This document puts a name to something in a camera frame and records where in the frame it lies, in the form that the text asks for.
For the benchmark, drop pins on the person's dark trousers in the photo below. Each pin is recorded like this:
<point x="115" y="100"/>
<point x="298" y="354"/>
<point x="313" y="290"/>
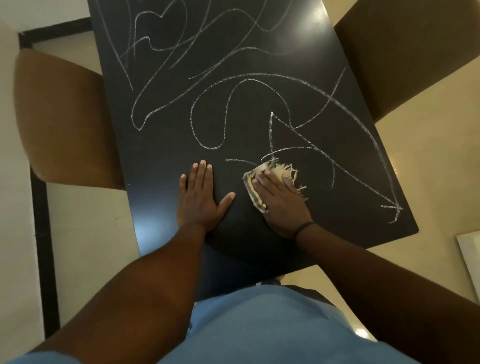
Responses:
<point x="311" y="294"/>

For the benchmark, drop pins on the black chalk-marked table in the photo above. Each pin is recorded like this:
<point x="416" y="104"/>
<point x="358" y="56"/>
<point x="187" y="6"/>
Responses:
<point x="168" y="157"/>

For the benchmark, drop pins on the person's right hand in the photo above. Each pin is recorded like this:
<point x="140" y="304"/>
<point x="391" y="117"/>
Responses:
<point x="285" y="210"/>

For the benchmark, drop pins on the person's blue shirt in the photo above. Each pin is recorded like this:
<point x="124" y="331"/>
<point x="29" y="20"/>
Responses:
<point x="270" y="326"/>

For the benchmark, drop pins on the black wristband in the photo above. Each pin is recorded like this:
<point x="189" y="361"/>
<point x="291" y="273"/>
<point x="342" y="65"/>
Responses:
<point x="302" y="226"/>

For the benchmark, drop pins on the striped fringed cloth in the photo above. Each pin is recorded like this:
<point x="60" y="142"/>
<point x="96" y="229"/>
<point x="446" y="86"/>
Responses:
<point x="275" y="168"/>

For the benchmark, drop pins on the person's left forearm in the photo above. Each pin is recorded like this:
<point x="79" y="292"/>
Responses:
<point x="142" y="292"/>

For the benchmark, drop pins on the person's right forearm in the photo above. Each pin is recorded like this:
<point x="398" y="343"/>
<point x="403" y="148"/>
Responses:
<point x="393" y="300"/>

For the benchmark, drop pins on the tan moulded chair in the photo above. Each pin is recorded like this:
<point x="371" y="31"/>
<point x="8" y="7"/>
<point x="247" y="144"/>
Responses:
<point x="405" y="48"/>
<point x="63" y="120"/>

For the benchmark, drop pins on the person's left hand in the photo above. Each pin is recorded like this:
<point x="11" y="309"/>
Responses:
<point x="197" y="206"/>

